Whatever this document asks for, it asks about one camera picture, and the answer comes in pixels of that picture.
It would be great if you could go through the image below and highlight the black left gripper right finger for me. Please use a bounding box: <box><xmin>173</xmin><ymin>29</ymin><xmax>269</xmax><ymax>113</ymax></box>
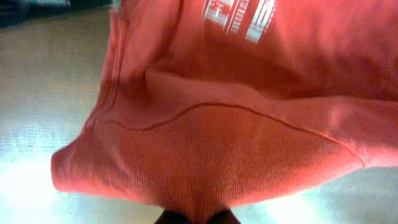
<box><xmin>206</xmin><ymin>210</ymin><xmax>241</xmax><ymax>224</ymax></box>

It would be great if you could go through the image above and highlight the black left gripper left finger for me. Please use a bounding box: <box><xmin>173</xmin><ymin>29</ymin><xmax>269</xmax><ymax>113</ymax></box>
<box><xmin>154</xmin><ymin>210</ymin><xmax>190</xmax><ymax>224</ymax></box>

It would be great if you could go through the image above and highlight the red orange printed t-shirt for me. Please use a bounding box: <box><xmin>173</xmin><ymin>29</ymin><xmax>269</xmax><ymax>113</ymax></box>
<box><xmin>51</xmin><ymin>0</ymin><xmax>397</xmax><ymax>223</ymax></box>

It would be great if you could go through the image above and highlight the folded black garment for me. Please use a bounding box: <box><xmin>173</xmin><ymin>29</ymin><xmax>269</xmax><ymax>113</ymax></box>
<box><xmin>1</xmin><ymin>0</ymin><xmax>112</xmax><ymax>29</ymax></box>

